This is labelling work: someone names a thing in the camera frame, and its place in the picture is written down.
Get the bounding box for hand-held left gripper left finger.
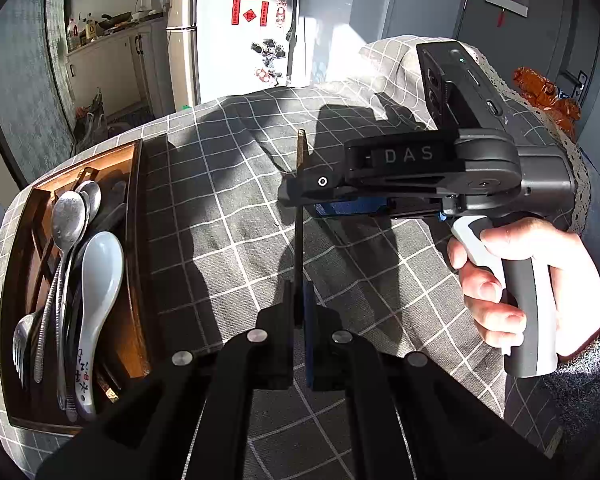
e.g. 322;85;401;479
35;281;297;480

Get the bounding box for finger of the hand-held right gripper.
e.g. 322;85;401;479
311;197;444;219
278;166;457;207

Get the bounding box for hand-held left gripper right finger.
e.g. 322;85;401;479
302;283;561;480

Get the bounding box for wooden cutlery tray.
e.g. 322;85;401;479
0;139;154;436

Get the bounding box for white ceramic spoon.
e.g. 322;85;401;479
74;231;125;422

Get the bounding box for metal spoon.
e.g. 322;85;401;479
57;180;103;423
32;190;87;385

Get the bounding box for metal fork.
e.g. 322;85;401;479
11;310;40;391

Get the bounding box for person's right forearm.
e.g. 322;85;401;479
542;290;600;466

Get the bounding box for person's right hand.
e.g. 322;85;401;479
446;219;600;362

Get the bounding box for orange plastic bag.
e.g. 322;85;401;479
511;66;582;142

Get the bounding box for grey checked tablecloth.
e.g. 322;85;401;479
0;35;600;480

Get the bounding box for black white fridge magnets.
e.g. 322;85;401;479
251;38;286;60

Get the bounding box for white refrigerator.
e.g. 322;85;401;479
162;0;302;107

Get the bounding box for grey door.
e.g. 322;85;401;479
380;0;600;111

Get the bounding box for cream kitchen cabinet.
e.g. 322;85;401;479
65;16;174;122

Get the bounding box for plastic bag with greens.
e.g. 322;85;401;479
72;89;112;142

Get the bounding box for dark cooking pan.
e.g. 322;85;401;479
99;11;134;29

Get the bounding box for countertop condiment bottles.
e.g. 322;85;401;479
67;11;99;52

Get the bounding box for patterned glass sliding door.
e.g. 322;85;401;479
0;0;77;177

